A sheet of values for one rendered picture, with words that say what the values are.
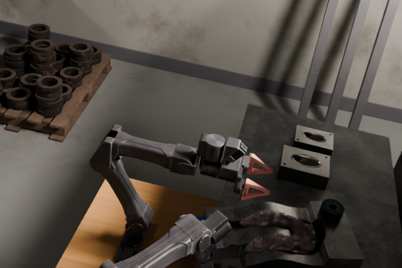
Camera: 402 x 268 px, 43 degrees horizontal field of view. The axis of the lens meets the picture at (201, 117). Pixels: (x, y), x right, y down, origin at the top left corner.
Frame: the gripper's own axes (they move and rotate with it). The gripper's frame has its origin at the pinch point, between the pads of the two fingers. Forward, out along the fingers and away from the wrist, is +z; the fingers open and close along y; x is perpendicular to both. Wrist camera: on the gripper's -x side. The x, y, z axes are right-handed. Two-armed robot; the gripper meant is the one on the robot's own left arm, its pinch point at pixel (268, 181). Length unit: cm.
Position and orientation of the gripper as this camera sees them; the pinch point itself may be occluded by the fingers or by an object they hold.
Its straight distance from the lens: 150.1
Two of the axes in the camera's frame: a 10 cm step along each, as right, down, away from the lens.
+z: 9.7, 2.4, -0.8
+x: -1.5, 8.1, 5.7
